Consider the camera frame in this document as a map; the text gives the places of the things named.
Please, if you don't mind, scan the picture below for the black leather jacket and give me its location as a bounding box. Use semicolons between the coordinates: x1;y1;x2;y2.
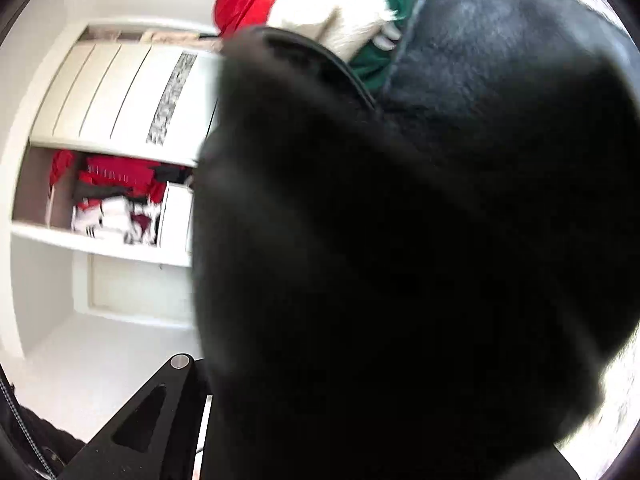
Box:
192;0;640;480

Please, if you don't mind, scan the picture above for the red quilt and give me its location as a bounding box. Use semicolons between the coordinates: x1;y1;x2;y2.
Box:
214;0;296;41

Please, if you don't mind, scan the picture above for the white fluffy folded garment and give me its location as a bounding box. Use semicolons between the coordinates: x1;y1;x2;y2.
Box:
267;0;401;61

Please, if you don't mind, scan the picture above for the white box on shelf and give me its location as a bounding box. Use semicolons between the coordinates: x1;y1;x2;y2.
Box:
157;182;196;253

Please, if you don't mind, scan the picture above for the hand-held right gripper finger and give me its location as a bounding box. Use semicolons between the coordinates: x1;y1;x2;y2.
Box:
65;354;213;480

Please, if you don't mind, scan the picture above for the white wardrobe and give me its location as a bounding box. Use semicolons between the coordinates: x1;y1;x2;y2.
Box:
10;22;226;333

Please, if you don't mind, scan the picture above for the dark cloth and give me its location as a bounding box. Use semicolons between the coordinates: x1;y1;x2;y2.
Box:
0;375;87;480

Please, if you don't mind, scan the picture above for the green folded garment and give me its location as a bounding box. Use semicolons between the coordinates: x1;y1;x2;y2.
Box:
347;0;423;93

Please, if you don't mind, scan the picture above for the red hanging coat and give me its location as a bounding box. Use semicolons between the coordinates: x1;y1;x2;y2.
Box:
50;150;168;202

